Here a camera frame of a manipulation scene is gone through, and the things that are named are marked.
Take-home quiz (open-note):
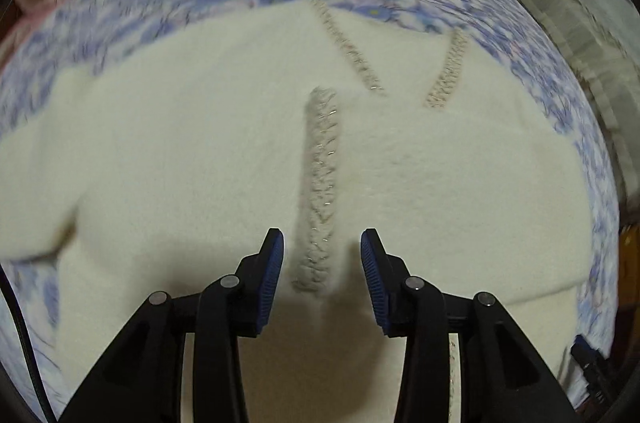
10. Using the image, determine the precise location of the blue floral bed blanket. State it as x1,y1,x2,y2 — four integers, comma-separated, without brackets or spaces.
1,0,618,412

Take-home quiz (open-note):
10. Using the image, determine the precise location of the black cable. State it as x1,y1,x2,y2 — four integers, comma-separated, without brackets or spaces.
0,263,57,423

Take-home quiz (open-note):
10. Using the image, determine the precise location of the white fleece cardigan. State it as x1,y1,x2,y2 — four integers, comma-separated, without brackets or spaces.
1,1,591,422

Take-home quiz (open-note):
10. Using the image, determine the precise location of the cream ruffled furniture cover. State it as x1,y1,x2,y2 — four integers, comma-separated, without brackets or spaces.
520,0,639,210

